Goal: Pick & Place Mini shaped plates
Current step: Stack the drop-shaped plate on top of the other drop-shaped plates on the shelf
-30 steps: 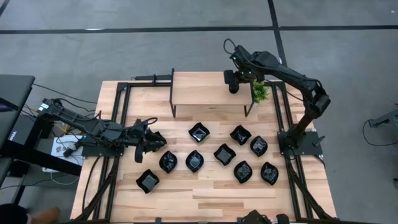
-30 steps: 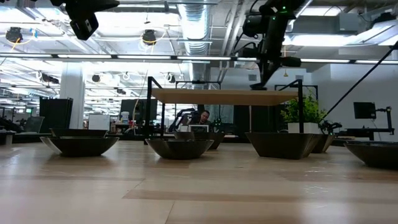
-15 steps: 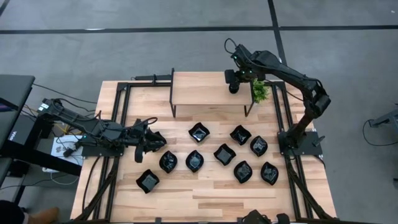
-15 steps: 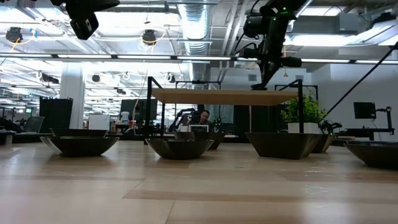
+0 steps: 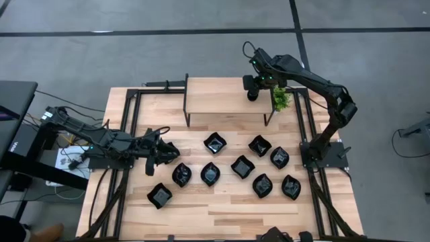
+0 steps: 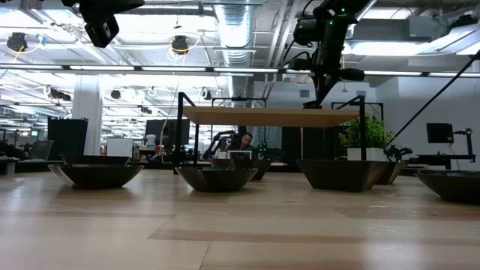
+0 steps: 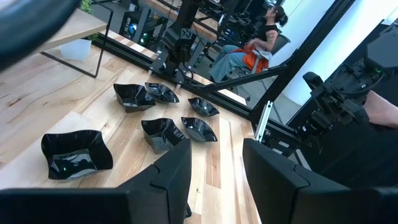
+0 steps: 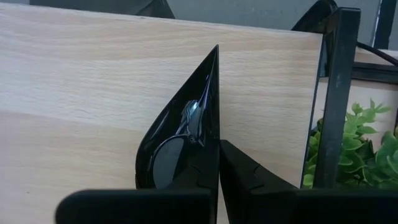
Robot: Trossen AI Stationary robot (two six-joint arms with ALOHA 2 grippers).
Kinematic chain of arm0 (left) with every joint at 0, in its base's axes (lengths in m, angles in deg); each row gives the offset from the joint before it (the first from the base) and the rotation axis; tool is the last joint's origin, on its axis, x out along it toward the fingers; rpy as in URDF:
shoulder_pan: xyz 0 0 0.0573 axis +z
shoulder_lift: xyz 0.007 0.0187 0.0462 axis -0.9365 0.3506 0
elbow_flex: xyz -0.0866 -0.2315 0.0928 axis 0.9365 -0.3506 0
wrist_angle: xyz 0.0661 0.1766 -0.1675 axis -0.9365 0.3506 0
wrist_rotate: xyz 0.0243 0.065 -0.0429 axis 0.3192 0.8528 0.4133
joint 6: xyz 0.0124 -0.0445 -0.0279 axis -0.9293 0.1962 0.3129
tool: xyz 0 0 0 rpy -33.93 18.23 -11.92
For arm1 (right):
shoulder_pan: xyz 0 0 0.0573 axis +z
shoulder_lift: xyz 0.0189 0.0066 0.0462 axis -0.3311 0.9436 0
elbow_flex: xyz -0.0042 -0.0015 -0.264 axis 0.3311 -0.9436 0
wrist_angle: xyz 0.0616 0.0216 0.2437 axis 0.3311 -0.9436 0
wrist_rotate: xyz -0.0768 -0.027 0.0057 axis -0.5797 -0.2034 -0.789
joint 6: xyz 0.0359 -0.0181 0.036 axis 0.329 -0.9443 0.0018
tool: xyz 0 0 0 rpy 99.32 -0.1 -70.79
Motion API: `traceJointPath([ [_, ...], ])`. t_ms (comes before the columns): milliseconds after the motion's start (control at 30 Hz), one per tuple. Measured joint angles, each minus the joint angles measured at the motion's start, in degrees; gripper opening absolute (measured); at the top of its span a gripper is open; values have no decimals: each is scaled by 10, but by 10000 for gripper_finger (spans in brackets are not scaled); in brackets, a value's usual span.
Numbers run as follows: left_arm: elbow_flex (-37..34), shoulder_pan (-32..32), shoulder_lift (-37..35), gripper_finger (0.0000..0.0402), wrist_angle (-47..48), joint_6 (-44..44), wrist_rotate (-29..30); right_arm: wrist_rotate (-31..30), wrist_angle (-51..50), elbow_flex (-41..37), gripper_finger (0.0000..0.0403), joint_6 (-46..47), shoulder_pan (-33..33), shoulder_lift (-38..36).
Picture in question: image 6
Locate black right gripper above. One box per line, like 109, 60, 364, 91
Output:
288, 22, 367, 110

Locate black leaf shaped mini plate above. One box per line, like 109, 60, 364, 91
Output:
48, 163, 145, 190
175, 166, 259, 194
414, 169, 480, 206

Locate wooden riser shelf black legs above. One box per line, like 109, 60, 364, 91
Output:
172, 91, 368, 176

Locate green potted plant white pot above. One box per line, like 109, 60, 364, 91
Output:
338, 114, 395, 162

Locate long ceiling light strip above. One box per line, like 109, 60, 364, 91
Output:
0, 64, 480, 79

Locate black hanging ceiling device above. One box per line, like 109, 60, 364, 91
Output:
171, 35, 190, 56
6, 31, 29, 53

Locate person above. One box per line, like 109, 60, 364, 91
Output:
234, 132, 260, 152

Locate white framed screen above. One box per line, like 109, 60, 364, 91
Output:
226, 149, 253, 161

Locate white column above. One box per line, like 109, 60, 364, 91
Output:
71, 74, 104, 157

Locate black cabinet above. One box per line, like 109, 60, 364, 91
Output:
47, 117, 89, 161

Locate black side desk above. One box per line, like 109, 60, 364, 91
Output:
406, 153, 480, 170

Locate white board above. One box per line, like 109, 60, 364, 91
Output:
106, 137, 134, 158

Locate grey office chair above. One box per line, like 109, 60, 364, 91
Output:
28, 139, 55, 161

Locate black rig frame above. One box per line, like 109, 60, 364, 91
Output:
331, 101, 385, 113

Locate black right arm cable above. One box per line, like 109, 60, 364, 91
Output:
385, 52, 480, 146

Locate black wall monitor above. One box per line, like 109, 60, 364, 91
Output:
425, 122, 455, 145

